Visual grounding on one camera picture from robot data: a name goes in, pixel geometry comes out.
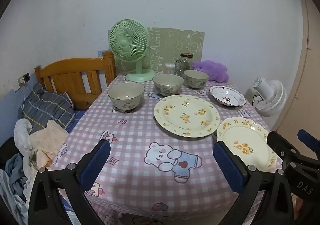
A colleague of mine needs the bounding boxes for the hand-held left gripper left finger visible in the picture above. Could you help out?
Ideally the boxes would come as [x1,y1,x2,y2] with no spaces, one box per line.
[27,139,112,225]

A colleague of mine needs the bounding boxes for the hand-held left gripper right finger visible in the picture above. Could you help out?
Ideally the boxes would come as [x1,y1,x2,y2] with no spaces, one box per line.
[212,141,293,225]

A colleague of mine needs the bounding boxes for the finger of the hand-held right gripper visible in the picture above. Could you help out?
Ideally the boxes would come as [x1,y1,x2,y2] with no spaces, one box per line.
[267,131,301,169]
[297,129,320,161]

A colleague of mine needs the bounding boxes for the scalloped yellow floral plate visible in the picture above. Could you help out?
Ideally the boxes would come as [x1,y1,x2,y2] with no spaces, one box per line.
[216,116,278,172]

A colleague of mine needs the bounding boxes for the large round yellow floral plate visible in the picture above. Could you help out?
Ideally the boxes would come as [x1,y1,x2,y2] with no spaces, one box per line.
[154,94,220,138]

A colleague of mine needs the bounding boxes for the floral ceramic bowl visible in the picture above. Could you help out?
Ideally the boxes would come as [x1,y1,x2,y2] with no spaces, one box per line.
[107,82,145,112]
[184,70,209,89]
[152,74,185,96]

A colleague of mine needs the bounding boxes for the white plate with red pattern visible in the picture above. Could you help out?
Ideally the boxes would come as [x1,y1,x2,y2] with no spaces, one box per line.
[209,85,247,107]

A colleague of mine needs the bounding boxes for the pink checked tablecloth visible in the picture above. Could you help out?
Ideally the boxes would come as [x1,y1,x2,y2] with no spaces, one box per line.
[47,73,283,225]

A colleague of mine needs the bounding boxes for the blue bed sheet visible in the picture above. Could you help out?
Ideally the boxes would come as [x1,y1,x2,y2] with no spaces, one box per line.
[67,109,90,136]

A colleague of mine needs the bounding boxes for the white fan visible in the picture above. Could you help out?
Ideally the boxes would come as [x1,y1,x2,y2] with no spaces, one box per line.
[245,77,287,117]

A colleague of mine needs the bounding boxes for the beige cabinet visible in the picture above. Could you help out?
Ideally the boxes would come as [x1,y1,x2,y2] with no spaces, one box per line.
[296,0,320,146]

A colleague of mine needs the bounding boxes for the peach printed cloth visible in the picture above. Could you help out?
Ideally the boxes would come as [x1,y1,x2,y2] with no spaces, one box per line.
[29,120,69,168]

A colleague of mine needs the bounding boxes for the grey plaid pillow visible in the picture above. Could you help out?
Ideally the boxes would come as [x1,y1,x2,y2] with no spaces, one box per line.
[17,83,75,132]

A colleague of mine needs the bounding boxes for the white cloth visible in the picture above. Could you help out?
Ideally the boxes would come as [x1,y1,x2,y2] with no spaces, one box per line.
[14,118,38,166]

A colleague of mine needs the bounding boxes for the grey blue garment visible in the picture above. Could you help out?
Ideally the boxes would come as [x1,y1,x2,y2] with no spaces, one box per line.
[0,153,33,215]

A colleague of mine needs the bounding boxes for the dark cloth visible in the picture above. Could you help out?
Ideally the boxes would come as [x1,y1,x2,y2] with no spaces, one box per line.
[0,136,18,163]

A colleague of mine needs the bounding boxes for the wooden headboard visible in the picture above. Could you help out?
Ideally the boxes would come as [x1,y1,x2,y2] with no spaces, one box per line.
[34,51,117,110]

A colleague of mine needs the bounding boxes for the purple plush toy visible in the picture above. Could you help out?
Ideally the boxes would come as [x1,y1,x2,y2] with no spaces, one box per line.
[193,60,229,83]

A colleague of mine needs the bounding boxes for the glass jar with dark lid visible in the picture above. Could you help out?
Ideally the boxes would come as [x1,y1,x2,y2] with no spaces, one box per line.
[179,53,195,76]

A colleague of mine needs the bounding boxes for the clear glass mug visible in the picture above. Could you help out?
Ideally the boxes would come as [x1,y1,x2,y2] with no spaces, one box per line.
[174,60,184,76]

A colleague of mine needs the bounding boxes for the cotton swab box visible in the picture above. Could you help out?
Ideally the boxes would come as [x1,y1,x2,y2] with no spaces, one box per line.
[165,63,177,75]

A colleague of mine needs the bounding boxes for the green desk fan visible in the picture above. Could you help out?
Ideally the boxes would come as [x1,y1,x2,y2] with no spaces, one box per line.
[108,20,156,82]

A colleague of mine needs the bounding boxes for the green printed board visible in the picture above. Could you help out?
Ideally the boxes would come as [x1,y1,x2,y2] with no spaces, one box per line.
[121,27,205,76]

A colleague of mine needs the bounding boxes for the black power cable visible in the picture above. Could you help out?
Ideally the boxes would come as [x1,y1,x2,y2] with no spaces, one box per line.
[251,94,262,108]

